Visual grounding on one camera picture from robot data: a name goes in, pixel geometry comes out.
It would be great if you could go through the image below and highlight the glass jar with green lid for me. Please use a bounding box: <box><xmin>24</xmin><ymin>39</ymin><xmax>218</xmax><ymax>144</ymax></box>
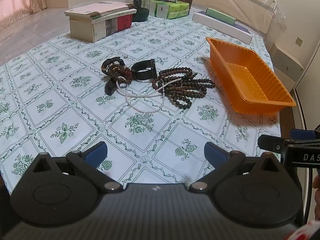
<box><xmin>125</xmin><ymin>0</ymin><xmax>150</xmax><ymax>22</ymax></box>

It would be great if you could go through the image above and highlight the brown wooden bead necklace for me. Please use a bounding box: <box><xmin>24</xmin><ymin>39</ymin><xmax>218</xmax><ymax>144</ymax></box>
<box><xmin>152</xmin><ymin>67</ymin><xmax>194</xmax><ymax>92</ymax></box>

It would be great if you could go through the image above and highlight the long white box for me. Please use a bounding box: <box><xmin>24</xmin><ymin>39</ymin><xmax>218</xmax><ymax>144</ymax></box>
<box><xmin>192</xmin><ymin>12</ymin><xmax>253</xmax><ymax>45</ymax></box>

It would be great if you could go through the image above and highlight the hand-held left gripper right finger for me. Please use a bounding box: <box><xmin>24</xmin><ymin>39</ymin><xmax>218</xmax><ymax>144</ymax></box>
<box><xmin>189</xmin><ymin>142</ymin><xmax>284</xmax><ymax>193</ymax></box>

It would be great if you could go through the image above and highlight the clear plastic film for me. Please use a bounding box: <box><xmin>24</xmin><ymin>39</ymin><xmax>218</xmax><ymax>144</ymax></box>
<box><xmin>225</xmin><ymin>0</ymin><xmax>288</xmax><ymax>35</ymax></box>

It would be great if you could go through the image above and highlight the person's right hand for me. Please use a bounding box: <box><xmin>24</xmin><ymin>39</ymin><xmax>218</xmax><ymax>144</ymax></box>
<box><xmin>312</xmin><ymin>174</ymin><xmax>320</xmax><ymax>220</ymax></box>

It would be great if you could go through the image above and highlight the red white patterned clothing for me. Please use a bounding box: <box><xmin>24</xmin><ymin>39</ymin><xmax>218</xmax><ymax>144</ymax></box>
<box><xmin>285</xmin><ymin>219</ymin><xmax>320</xmax><ymax>240</ymax></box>

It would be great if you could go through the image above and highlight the white nightstand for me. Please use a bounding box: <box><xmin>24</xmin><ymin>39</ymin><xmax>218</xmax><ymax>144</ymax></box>
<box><xmin>269</xmin><ymin>42</ymin><xmax>304</xmax><ymax>92</ymax></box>

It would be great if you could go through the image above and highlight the black glossy wristband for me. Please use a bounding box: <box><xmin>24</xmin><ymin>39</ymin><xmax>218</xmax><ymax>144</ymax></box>
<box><xmin>105</xmin><ymin>79</ymin><xmax>117</xmax><ymax>96</ymax></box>

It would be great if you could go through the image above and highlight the green tissue pack bundle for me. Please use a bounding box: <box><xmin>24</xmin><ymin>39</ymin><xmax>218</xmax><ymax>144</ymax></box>
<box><xmin>149</xmin><ymin>0</ymin><xmax>190</xmax><ymax>20</ymax></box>

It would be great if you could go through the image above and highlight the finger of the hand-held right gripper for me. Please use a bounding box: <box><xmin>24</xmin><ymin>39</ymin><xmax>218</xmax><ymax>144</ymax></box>
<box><xmin>290</xmin><ymin>127</ymin><xmax>320</xmax><ymax>140</ymax></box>
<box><xmin>257</xmin><ymin>134</ymin><xmax>288</xmax><ymax>154</ymax></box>

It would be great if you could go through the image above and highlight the small dark bead bracelet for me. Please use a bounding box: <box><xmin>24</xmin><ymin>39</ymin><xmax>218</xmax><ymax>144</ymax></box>
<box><xmin>107</xmin><ymin>64</ymin><xmax>123</xmax><ymax>79</ymax></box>

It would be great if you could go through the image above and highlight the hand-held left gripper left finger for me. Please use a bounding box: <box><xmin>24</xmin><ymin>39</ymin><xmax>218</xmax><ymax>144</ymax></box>
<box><xmin>30</xmin><ymin>141</ymin><xmax>123</xmax><ymax>193</ymax></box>

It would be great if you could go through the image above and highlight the orange plastic tray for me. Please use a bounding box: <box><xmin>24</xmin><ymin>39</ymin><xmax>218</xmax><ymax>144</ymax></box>
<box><xmin>205</xmin><ymin>37</ymin><xmax>297</xmax><ymax>115</ymax></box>

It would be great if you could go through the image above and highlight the dark red bead bracelet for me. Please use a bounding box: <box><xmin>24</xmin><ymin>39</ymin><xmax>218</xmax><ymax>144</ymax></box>
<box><xmin>115</xmin><ymin>67</ymin><xmax>132</xmax><ymax>85</ymax></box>

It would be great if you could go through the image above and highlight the flat purple box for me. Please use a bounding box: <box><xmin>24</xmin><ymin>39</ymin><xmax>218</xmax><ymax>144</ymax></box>
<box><xmin>234</xmin><ymin>21</ymin><xmax>252</xmax><ymax>34</ymax></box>

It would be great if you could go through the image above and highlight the cream cover book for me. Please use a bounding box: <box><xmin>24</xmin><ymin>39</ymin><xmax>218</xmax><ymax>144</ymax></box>
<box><xmin>64</xmin><ymin>2</ymin><xmax>135</xmax><ymax>18</ymax></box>

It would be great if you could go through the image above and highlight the black cable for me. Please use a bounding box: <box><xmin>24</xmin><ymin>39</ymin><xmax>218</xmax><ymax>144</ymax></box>
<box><xmin>303</xmin><ymin>166</ymin><xmax>316</xmax><ymax>221</ymax></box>

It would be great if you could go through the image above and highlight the dark wooden bead necklace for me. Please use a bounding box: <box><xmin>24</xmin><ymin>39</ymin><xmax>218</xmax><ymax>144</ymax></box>
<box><xmin>169</xmin><ymin>78</ymin><xmax>216</xmax><ymax>110</ymax></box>

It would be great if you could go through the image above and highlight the black leather strap watch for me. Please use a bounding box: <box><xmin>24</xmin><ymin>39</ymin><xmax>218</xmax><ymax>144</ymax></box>
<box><xmin>101</xmin><ymin>57</ymin><xmax>125</xmax><ymax>72</ymax></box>

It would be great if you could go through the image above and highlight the white cabinet door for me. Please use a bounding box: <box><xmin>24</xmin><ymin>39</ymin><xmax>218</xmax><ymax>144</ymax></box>
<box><xmin>293</xmin><ymin>44</ymin><xmax>320</xmax><ymax>132</ymax></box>

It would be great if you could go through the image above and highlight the long green box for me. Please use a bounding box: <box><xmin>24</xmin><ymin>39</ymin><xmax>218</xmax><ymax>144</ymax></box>
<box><xmin>205</xmin><ymin>8</ymin><xmax>237</xmax><ymax>26</ymax></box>

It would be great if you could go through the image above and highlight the white pearl necklace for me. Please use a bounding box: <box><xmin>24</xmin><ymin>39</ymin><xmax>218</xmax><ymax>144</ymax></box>
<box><xmin>116</xmin><ymin>76</ymin><xmax>183</xmax><ymax>114</ymax></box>

